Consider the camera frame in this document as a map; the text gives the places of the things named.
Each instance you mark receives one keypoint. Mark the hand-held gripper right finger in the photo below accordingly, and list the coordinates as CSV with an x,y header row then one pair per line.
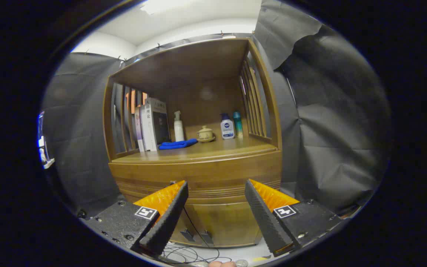
x,y
265,218

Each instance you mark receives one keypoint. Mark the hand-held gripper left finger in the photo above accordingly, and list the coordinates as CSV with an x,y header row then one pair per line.
x,y
169,218

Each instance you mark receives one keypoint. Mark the wooden drawer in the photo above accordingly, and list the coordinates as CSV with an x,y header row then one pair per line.
x,y
213,174

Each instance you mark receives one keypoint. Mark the wooden cabinet door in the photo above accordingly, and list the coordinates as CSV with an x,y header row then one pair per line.
x,y
189,222
232,222

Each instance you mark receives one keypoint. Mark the wooden countertop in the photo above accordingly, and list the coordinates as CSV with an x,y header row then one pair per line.
x,y
228,148

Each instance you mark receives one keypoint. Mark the wooden cabinet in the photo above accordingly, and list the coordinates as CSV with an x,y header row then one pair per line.
x,y
184,66

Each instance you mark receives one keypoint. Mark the yellow floor tape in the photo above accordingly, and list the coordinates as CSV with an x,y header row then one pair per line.
x,y
261,258

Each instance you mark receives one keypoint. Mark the blue cloth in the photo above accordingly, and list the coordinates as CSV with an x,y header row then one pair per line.
x,y
178,144

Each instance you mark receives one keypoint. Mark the white pump bottle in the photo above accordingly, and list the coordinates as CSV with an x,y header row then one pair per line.
x,y
179,131

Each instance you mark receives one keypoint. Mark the beige lidded ceramic teacup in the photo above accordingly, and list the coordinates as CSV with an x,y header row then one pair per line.
x,y
205,134

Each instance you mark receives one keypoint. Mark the thin white book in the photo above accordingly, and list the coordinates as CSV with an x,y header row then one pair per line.
x,y
143,129

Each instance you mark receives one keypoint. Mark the thick grey cover book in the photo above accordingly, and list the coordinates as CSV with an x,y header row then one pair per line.
x,y
159,126

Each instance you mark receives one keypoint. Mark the lavender spine book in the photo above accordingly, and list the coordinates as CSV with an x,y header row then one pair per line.
x,y
138,129

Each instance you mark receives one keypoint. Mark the teal bottle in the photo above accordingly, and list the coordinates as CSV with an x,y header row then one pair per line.
x,y
238,126

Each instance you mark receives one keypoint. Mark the white lotion bottle blue cap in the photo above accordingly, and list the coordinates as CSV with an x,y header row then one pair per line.
x,y
227,129

